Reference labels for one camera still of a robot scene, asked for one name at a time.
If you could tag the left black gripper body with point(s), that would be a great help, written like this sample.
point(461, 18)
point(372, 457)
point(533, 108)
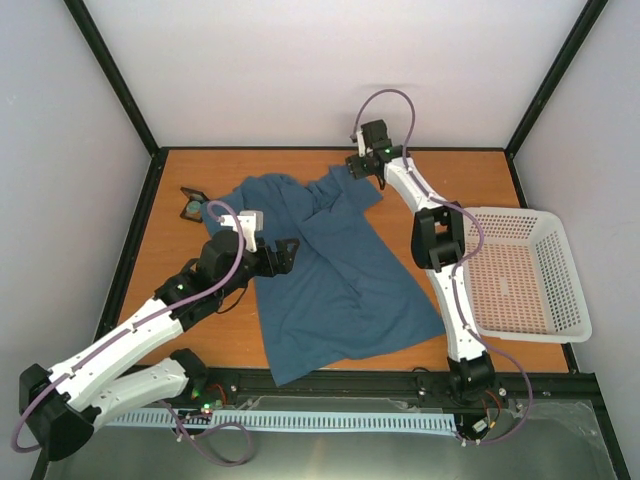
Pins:
point(267, 266)

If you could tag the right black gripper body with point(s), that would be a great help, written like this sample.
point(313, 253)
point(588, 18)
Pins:
point(359, 172)

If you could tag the black brooch box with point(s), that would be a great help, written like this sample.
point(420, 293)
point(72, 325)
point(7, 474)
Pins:
point(195, 199)

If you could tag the blue t-shirt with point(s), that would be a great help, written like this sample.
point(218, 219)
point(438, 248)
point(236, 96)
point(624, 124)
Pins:
point(347, 296)

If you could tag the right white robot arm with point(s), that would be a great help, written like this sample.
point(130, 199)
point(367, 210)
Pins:
point(437, 247)

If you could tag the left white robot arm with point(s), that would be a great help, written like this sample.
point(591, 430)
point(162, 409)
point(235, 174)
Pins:
point(64, 405)

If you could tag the white perforated plastic basket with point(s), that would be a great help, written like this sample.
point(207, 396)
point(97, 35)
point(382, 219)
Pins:
point(523, 284)

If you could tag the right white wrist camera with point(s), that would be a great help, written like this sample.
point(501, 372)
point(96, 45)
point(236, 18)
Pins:
point(361, 138)

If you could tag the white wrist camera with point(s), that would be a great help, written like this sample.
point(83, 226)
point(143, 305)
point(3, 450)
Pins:
point(249, 222)
point(361, 138)

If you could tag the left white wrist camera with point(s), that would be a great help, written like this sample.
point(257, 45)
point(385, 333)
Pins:
point(249, 222)

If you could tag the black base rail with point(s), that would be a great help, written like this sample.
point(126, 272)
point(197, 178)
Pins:
point(423, 389)

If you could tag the light blue cable duct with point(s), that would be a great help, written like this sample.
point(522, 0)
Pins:
point(326, 422)

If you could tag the black enclosure frame post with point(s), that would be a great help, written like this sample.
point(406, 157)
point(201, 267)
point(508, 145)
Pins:
point(571, 46)

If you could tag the left rear black frame post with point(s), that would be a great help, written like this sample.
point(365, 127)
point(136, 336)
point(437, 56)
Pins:
point(96, 43)

